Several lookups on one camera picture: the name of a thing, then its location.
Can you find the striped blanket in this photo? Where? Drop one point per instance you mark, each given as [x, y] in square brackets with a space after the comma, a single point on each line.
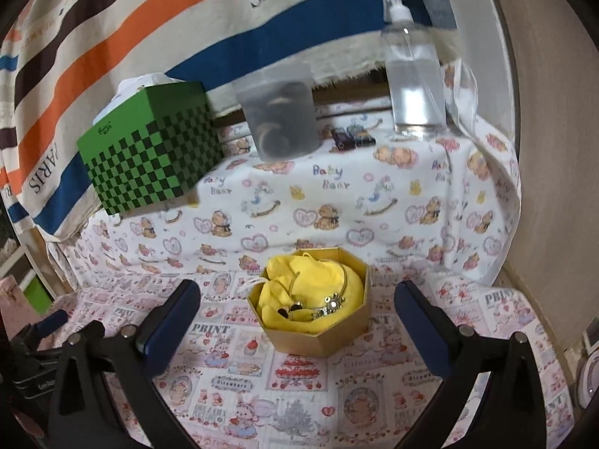
[140, 23]

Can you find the translucent grey cup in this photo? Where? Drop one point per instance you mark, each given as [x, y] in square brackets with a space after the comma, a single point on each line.
[281, 117]

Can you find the white round object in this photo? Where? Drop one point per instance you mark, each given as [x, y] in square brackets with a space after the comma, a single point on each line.
[588, 374]

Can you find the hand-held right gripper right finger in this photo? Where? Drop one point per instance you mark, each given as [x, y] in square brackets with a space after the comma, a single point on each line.
[421, 327]

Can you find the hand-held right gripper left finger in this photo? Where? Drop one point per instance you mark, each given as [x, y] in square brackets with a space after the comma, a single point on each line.
[171, 325]

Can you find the pink bag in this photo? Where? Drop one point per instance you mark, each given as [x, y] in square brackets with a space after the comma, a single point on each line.
[7, 294]

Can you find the green checkered box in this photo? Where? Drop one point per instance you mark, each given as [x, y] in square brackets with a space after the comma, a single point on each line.
[140, 168]

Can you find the bear printed cloth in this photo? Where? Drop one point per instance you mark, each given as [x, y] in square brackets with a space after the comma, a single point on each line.
[327, 187]

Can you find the yellow cloth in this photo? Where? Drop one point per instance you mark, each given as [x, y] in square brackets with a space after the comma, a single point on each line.
[318, 276]

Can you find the white tissue paper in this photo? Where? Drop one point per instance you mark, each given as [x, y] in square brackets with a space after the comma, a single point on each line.
[131, 86]

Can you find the clear spray bottle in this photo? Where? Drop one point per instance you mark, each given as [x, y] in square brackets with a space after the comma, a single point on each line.
[414, 84]

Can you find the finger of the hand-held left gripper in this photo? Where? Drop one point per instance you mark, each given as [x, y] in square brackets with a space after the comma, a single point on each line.
[93, 329]
[51, 322]

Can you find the gold octagonal box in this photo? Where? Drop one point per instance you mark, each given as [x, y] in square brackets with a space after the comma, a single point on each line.
[299, 341]

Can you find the strawberry printed tablecloth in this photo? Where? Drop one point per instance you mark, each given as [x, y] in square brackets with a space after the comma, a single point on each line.
[290, 383]

